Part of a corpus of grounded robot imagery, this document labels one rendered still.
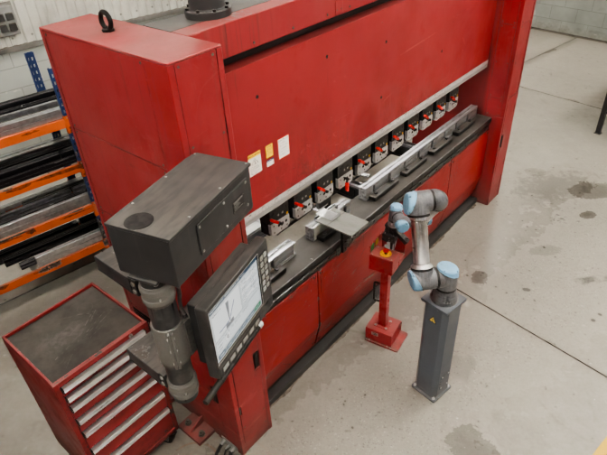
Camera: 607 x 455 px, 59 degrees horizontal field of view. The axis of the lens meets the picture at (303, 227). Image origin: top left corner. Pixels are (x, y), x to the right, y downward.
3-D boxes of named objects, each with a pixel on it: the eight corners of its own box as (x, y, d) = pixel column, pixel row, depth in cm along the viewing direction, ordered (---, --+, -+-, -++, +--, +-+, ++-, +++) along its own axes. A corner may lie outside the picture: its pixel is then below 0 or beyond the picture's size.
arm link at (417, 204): (441, 292, 285) (435, 190, 273) (414, 295, 283) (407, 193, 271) (433, 284, 296) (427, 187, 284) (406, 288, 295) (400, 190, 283)
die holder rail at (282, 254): (236, 301, 290) (234, 288, 285) (228, 296, 293) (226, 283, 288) (296, 255, 320) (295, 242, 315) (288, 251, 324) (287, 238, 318)
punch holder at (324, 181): (318, 205, 317) (317, 181, 307) (306, 200, 321) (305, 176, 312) (333, 194, 326) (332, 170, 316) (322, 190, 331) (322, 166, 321)
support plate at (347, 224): (350, 236, 313) (350, 236, 312) (316, 221, 327) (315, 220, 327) (368, 223, 324) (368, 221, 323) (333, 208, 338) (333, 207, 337)
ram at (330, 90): (219, 245, 262) (192, 87, 215) (209, 238, 266) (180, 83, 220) (487, 67, 444) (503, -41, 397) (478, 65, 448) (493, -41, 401)
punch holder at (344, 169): (338, 190, 329) (338, 166, 319) (327, 186, 334) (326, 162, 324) (352, 180, 338) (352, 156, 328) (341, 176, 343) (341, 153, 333)
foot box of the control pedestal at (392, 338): (396, 353, 368) (397, 340, 361) (364, 339, 379) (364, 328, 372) (408, 334, 382) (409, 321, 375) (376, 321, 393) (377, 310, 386)
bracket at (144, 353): (165, 388, 213) (162, 377, 209) (129, 359, 226) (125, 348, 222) (238, 329, 237) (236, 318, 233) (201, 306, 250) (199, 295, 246)
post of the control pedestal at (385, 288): (385, 327, 372) (388, 267, 340) (378, 324, 374) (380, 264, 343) (387, 322, 375) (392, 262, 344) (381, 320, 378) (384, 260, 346)
